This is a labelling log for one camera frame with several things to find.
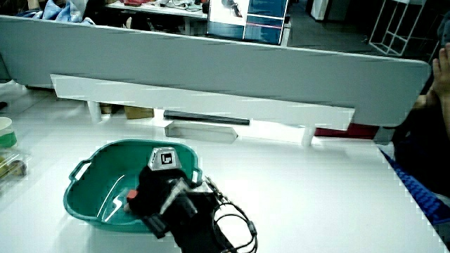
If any person's right hand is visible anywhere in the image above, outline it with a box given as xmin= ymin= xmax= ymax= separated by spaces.
xmin=123 ymin=146 xmax=193 ymax=221

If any teal plastic basin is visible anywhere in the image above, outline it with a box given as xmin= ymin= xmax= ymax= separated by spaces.
xmin=63 ymin=138 xmax=204 ymax=233

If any wrist circuit board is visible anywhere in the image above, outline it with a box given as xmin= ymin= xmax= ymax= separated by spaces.
xmin=203 ymin=176 xmax=229 ymax=205

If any cardboard box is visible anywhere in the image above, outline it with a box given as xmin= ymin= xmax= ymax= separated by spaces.
xmin=123 ymin=105 xmax=155 ymax=120

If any black bar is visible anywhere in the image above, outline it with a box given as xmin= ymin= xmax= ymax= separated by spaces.
xmin=163 ymin=110 xmax=251 ymax=127

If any white shelf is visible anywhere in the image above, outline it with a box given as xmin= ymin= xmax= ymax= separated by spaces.
xmin=50 ymin=73 xmax=356 ymax=147

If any grey divider panel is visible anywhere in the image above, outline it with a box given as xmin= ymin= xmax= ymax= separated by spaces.
xmin=0 ymin=15 xmax=432 ymax=128

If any clear plastic container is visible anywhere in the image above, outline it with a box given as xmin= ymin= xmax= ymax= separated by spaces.
xmin=0 ymin=149 xmax=31 ymax=193

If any white background table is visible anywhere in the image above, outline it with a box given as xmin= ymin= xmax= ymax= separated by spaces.
xmin=105 ymin=0 xmax=209 ymax=36

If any blue and white display board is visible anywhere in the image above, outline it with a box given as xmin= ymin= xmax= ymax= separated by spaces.
xmin=206 ymin=0 xmax=290 ymax=46

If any light blue cloth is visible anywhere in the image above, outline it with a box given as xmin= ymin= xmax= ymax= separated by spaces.
xmin=15 ymin=0 xmax=96 ymax=25

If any red box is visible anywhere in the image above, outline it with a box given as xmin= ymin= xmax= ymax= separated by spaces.
xmin=314 ymin=122 xmax=380 ymax=141

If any blue studded mat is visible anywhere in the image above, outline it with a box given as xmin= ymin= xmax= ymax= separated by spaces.
xmin=381 ymin=149 xmax=450 ymax=226

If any black cable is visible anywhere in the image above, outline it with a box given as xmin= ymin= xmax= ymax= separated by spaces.
xmin=212 ymin=202 xmax=259 ymax=253

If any white wire rack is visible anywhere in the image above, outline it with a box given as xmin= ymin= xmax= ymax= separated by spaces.
xmin=368 ymin=0 xmax=442 ymax=57

